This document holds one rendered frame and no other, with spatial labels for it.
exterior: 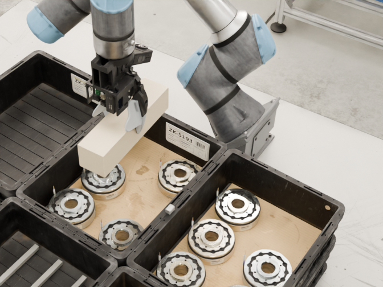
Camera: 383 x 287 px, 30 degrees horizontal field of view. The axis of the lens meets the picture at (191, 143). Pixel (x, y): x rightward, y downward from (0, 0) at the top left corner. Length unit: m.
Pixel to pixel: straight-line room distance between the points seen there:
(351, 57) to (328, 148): 1.52
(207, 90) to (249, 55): 0.14
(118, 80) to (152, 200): 0.41
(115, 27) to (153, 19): 2.35
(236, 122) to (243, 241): 0.36
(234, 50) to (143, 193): 0.42
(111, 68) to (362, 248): 0.82
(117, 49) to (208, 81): 0.57
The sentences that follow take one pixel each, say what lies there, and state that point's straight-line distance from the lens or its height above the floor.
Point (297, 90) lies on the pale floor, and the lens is 3.25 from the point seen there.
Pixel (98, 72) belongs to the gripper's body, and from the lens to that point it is 1.31.
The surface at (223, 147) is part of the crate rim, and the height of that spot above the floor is 0.93.
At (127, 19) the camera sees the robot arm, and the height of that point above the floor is 1.37.
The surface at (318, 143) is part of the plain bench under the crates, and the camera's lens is 2.02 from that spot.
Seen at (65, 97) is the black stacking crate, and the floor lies 0.83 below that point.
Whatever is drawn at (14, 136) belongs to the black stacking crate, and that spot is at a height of 0.83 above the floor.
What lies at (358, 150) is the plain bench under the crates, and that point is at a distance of 2.02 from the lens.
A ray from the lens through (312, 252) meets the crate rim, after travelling 1.48.
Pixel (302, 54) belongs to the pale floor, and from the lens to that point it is 3.45.
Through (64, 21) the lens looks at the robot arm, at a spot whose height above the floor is 1.31.
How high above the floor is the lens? 2.11
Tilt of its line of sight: 46 degrees down
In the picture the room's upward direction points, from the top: 3 degrees clockwise
